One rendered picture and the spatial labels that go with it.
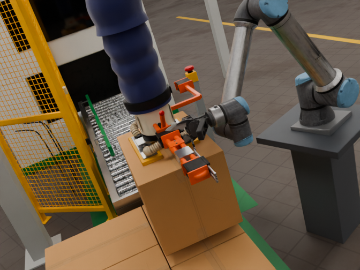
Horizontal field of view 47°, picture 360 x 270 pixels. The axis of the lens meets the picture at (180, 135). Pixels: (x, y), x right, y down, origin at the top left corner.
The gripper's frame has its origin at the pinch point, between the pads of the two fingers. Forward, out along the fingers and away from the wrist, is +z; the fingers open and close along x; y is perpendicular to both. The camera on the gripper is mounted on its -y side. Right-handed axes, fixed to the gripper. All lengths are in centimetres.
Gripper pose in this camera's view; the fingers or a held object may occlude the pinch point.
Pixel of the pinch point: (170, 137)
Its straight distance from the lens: 175.1
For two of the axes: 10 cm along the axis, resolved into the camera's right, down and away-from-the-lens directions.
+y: -3.0, -3.4, 8.9
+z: -9.1, 3.9, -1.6
